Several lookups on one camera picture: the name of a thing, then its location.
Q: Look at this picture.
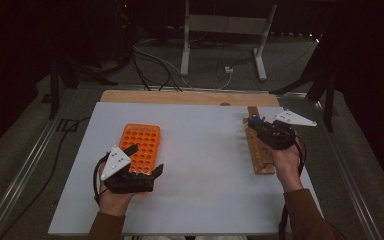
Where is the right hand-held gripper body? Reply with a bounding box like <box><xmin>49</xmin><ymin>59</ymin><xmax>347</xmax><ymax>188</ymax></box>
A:
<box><xmin>257</xmin><ymin>109</ymin><xmax>318</xmax><ymax>151</ymax></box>

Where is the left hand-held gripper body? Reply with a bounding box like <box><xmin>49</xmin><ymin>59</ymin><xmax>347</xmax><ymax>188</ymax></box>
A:
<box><xmin>100</xmin><ymin>145</ymin><xmax>156</xmax><ymax>195</ymax></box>

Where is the orange plastic tube rack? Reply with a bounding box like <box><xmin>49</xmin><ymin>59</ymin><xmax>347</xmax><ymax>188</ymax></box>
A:
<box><xmin>118</xmin><ymin>123</ymin><xmax>162</xmax><ymax>194</ymax></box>

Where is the wooden tube rack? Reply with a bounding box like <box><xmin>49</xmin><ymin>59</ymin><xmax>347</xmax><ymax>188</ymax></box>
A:
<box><xmin>242</xmin><ymin>105</ymin><xmax>277</xmax><ymax>175</ymax></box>

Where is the person's right hand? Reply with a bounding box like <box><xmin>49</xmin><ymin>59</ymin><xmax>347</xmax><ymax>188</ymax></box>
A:
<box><xmin>268</xmin><ymin>137</ymin><xmax>306</xmax><ymax>194</ymax></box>

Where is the person's left hand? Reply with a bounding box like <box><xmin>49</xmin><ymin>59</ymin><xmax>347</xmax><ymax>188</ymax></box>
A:
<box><xmin>97</xmin><ymin>163</ymin><xmax>137</xmax><ymax>217</ymax></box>

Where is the black tripod stand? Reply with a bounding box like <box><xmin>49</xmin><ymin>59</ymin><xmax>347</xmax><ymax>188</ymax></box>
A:
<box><xmin>48</xmin><ymin>54</ymin><xmax>119</xmax><ymax>120</ymax></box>
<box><xmin>269</xmin><ymin>33</ymin><xmax>336</xmax><ymax>133</ymax></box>

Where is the white metal stand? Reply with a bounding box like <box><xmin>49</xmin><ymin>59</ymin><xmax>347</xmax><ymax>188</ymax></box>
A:
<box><xmin>179</xmin><ymin>0</ymin><xmax>278</xmax><ymax>82</ymax></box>

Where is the left hand-held gripper cable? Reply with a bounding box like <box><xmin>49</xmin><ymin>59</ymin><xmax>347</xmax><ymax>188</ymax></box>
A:
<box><xmin>92</xmin><ymin>151</ymin><xmax>112</xmax><ymax>205</ymax></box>

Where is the hand-held gripper cable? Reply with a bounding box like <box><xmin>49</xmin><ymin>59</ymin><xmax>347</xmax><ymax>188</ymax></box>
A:
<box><xmin>92</xmin><ymin>151</ymin><xmax>112</xmax><ymax>205</ymax></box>
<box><xmin>278</xmin><ymin>134</ymin><xmax>308</xmax><ymax>240</ymax></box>

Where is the right hand-held gripper cable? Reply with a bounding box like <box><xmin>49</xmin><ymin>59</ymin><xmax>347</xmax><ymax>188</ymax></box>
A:
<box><xmin>278</xmin><ymin>134</ymin><xmax>308</xmax><ymax>240</ymax></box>

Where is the black floor cable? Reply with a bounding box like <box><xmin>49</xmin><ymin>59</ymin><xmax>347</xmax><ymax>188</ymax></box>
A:
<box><xmin>0</xmin><ymin>116</ymin><xmax>92</xmax><ymax>239</ymax></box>

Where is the metal floor rail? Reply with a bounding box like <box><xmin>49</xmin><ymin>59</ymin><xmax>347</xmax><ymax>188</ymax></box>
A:
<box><xmin>0</xmin><ymin>88</ymin><xmax>78</xmax><ymax>240</ymax></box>
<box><xmin>309</xmin><ymin>98</ymin><xmax>384</xmax><ymax>240</ymax></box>

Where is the black cables bundle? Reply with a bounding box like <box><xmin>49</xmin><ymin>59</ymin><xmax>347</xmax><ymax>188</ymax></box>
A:
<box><xmin>131</xmin><ymin>49</ymin><xmax>183</xmax><ymax>92</ymax></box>

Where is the white cable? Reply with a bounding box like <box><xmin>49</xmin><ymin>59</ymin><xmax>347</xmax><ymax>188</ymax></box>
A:
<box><xmin>133</xmin><ymin>44</ymin><xmax>194</xmax><ymax>89</ymax></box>

